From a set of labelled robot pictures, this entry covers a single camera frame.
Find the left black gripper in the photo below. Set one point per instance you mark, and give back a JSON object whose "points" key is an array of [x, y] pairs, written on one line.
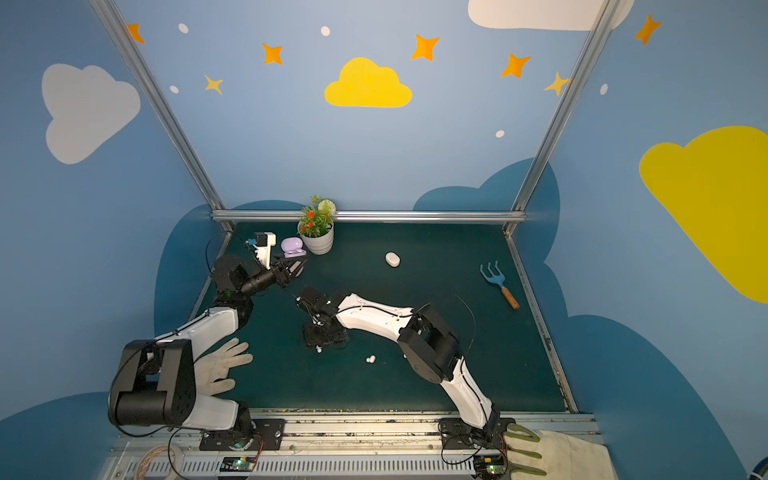
{"points": [[282, 271]]}

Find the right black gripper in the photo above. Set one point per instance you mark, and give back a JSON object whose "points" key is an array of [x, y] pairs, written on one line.
{"points": [[324, 335]]}

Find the purple earbud charging case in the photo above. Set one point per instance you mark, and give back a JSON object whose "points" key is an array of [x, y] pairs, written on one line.
{"points": [[293, 247]]}

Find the white earbud charging case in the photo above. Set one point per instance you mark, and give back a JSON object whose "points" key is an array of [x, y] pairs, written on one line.
{"points": [[392, 259]]}

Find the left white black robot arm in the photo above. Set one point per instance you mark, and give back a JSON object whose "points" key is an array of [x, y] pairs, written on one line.
{"points": [[156, 382]]}

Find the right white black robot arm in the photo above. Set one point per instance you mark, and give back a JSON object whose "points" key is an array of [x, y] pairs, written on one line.
{"points": [[429, 345]]}

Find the potted plant white pot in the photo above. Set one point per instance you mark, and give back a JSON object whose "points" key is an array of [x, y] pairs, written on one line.
{"points": [[316, 225]]}

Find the white glove on table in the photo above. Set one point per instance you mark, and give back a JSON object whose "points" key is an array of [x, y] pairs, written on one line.
{"points": [[212, 370]]}

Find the left green circuit board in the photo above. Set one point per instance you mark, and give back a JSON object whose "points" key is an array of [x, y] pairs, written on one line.
{"points": [[240, 465]]}

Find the green circuit board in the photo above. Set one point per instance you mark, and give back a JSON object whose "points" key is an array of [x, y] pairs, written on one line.
{"points": [[240, 465], [488, 467]]}

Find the right green circuit board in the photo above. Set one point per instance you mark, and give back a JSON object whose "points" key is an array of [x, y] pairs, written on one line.
{"points": [[488, 467]]}

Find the green white gardening glove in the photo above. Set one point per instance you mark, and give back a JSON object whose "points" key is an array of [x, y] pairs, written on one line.
{"points": [[543, 454]]}

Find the aluminium back frame bar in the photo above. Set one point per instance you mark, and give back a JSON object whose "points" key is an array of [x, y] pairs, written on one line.
{"points": [[421, 217]]}

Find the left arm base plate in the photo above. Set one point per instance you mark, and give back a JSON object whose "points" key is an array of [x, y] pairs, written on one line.
{"points": [[264, 434]]}

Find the aluminium front rail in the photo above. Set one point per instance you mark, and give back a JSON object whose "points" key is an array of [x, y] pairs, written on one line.
{"points": [[316, 444]]}

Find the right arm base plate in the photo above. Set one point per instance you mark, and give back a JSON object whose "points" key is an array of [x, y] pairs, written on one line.
{"points": [[457, 435]]}

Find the blue garden fork wooden handle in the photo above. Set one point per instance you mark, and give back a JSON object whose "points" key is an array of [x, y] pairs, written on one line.
{"points": [[493, 275]]}

